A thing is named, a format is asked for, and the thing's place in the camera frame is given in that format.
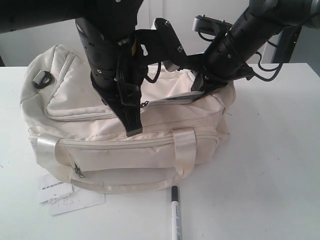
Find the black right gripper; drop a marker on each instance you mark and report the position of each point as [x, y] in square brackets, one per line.
[223, 61]

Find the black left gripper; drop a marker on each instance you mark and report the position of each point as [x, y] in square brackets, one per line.
[113, 52]

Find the cream fabric duffel bag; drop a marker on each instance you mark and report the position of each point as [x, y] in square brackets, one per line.
[80, 141]

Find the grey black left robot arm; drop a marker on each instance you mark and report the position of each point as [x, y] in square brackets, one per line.
[22, 14]

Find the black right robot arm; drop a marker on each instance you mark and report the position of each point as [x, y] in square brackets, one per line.
[275, 17]

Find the black and white marker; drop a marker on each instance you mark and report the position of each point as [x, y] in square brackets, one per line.
[176, 226]

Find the white printed paper tag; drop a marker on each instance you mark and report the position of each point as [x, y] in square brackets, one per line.
[79, 199]

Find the white brand hang tag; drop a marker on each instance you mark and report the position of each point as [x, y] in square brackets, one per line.
[49, 188]

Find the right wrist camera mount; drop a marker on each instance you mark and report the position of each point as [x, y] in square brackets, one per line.
[209, 26]

